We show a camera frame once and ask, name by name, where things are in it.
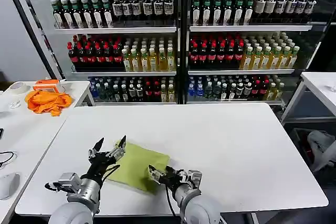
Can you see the orange and white box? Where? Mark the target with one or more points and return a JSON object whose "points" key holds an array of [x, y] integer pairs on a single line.
{"points": [[47, 84]]}

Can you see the shelf rack with bottles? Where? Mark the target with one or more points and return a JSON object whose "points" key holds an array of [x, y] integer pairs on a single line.
{"points": [[244, 51], [118, 51]]}

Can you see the light green shirt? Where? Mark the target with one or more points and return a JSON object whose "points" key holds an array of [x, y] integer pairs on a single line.
{"points": [[139, 166]]}

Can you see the flat black device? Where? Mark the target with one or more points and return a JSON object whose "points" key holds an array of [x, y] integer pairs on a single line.
{"points": [[1, 133]]}

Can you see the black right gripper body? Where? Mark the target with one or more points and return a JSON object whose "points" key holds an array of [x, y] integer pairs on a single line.
{"points": [[170, 180]]}

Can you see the grey rounded mouse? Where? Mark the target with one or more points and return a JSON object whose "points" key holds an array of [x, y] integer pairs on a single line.
{"points": [[8, 186]]}

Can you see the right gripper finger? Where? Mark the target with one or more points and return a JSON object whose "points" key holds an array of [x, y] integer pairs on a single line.
{"points": [[156, 175], [179, 175]]}

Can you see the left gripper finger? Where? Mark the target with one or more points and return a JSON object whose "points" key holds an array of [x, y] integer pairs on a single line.
{"points": [[96, 149], [118, 151]]}

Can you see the orange crumpled cloth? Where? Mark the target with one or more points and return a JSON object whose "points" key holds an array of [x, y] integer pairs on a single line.
{"points": [[48, 102]]}

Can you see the white tape roll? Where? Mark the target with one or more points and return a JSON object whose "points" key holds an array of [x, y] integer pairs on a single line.
{"points": [[18, 87]]}

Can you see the clear plastic piece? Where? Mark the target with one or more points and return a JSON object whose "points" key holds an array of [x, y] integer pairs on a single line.
{"points": [[15, 104]]}

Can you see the black upright post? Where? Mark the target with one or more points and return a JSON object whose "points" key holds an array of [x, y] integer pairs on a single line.
{"points": [[182, 37]]}

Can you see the black slanted pole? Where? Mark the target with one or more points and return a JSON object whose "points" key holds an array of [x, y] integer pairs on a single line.
{"points": [[29, 27], [39, 24]]}

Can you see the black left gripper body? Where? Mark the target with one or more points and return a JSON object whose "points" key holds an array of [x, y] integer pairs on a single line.
{"points": [[99, 165]]}

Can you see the white side table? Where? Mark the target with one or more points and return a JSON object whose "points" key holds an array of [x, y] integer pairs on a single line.
{"points": [[26, 134]]}

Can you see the white table with frame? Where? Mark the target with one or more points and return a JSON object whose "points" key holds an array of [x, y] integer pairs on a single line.
{"points": [[319, 87]]}

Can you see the person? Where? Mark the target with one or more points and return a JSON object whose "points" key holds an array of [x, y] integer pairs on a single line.
{"points": [[321, 145]]}

